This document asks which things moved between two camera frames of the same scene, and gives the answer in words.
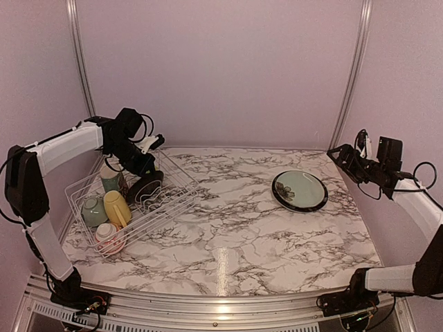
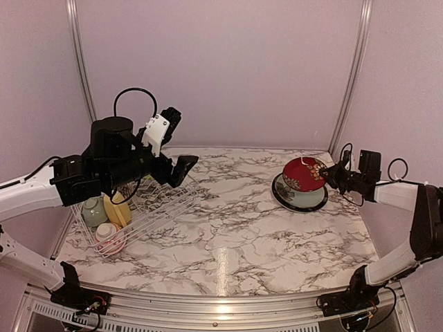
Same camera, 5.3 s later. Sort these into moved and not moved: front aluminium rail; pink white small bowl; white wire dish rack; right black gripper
Moved: right black gripper
Not moved: front aluminium rail; white wire dish rack; pink white small bowl
